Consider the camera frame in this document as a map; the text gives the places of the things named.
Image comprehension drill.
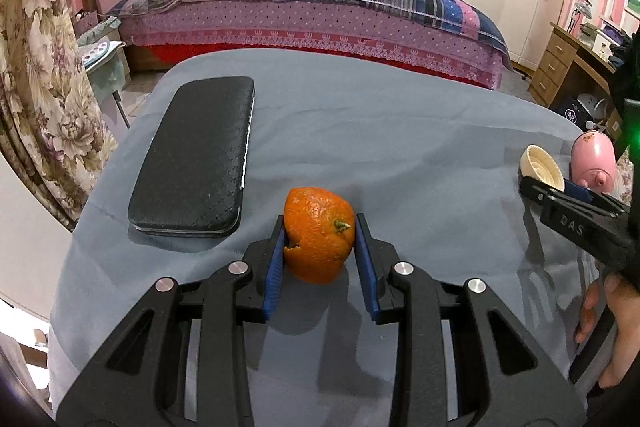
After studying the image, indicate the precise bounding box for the pink piggy bank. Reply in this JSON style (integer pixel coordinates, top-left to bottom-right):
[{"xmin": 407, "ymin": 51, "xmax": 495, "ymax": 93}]
[{"xmin": 571, "ymin": 131, "xmax": 619, "ymax": 194}]

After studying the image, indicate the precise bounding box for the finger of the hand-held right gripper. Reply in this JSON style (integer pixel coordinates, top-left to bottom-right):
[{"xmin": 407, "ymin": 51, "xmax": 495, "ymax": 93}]
[
  {"xmin": 518, "ymin": 176, "xmax": 603, "ymax": 240},
  {"xmin": 563, "ymin": 179, "xmax": 629, "ymax": 215}
]

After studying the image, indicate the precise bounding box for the orange tangerine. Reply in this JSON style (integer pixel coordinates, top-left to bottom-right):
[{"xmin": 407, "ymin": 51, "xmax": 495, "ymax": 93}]
[{"xmin": 283, "ymin": 186, "xmax": 356, "ymax": 285}]

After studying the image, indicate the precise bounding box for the wooden desk with drawers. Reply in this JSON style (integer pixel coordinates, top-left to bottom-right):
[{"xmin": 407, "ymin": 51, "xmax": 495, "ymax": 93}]
[{"xmin": 527, "ymin": 22, "xmax": 623, "ymax": 135}]

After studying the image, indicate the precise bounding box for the black textured case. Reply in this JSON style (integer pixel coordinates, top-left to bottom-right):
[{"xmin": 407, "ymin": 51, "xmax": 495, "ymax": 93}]
[{"xmin": 127, "ymin": 75, "xmax": 256, "ymax": 239}]

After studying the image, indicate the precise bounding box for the white box on desk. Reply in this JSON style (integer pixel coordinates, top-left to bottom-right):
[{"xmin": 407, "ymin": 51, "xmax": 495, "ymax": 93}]
[{"xmin": 580, "ymin": 19, "xmax": 628, "ymax": 60}]

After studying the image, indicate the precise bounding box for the desk lamp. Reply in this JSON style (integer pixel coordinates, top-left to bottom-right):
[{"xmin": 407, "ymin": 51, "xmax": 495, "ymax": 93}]
[{"xmin": 566, "ymin": 0, "xmax": 592, "ymax": 36}]

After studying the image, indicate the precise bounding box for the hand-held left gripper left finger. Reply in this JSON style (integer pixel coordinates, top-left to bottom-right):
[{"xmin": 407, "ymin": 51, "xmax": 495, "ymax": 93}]
[{"xmin": 56, "ymin": 214, "xmax": 287, "ymax": 427}]

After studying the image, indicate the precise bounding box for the white board panel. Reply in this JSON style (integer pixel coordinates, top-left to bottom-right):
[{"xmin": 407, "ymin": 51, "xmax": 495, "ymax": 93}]
[{"xmin": 0, "ymin": 152, "xmax": 73, "ymax": 315}]

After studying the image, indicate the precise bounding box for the person's right hand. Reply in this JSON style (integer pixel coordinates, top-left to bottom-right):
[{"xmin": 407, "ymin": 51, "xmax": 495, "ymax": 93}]
[{"xmin": 574, "ymin": 273, "xmax": 640, "ymax": 391}]

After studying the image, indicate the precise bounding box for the white round appliance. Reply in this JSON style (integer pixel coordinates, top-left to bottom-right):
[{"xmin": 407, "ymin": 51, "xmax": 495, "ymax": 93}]
[{"xmin": 562, "ymin": 93, "xmax": 610, "ymax": 131}]

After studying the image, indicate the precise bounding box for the cream ribbed bowl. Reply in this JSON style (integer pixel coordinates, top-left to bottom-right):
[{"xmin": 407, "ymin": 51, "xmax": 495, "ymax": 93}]
[{"xmin": 519, "ymin": 145, "xmax": 566, "ymax": 188}]

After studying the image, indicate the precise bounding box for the bed with purple dotted skirt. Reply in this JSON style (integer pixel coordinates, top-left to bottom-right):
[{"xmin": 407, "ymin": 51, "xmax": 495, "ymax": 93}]
[{"xmin": 117, "ymin": 0, "xmax": 512, "ymax": 92}]

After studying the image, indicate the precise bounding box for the stool with patterned cushion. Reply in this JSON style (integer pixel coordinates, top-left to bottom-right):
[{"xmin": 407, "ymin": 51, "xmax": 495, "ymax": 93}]
[{"xmin": 77, "ymin": 17, "xmax": 132, "ymax": 130}]

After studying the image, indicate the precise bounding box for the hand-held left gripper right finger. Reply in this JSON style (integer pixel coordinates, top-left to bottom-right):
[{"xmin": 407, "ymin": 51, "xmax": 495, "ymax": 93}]
[{"xmin": 354, "ymin": 212, "xmax": 588, "ymax": 427}]

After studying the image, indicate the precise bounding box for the floral curtain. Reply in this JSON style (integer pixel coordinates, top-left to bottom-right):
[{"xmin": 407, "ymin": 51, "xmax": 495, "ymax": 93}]
[{"xmin": 0, "ymin": 0, "xmax": 119, "ymax": 233}]

